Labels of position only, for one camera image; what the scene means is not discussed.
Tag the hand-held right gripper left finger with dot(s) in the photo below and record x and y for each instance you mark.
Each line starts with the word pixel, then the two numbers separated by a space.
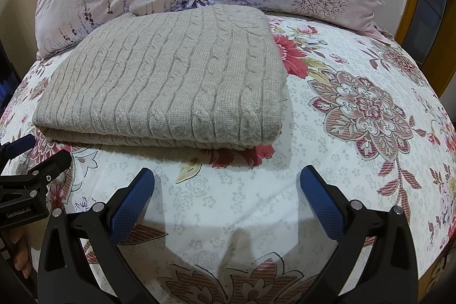
pixel 131 208

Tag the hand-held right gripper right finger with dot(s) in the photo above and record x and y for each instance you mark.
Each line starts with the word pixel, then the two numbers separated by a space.
pixel 320 204

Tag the white floral bedsheet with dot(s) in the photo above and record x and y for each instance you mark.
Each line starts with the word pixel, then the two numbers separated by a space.
pixel 338 133

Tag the wooden bed headboard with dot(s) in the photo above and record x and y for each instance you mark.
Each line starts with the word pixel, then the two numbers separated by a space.
pixel 415 5

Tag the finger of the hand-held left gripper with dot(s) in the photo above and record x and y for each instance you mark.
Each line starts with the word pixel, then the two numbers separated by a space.
pixel 19 145
pixel 46 167

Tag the person's left hand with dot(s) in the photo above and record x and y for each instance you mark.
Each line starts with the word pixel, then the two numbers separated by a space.
pixel 22 254

